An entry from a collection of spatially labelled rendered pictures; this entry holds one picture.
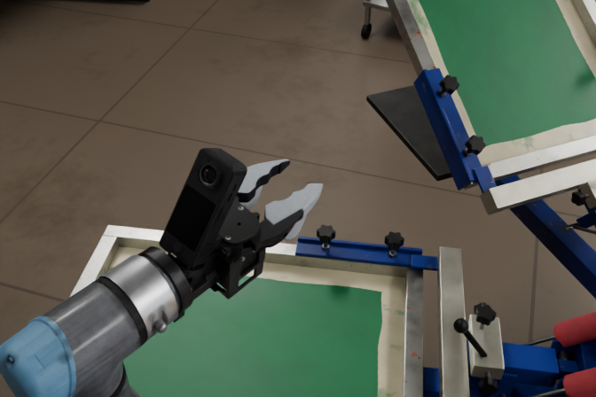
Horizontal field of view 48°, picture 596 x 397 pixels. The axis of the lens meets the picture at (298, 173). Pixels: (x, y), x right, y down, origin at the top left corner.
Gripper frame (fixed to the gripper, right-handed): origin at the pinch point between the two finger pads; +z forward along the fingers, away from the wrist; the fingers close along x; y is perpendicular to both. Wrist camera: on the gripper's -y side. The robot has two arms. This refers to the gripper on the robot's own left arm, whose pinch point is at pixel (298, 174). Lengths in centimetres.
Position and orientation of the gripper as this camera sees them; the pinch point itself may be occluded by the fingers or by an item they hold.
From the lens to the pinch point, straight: 75.4
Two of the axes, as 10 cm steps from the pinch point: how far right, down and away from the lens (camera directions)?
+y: -1.0, 7.1, 6.9
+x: 7.4, 5.2, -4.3
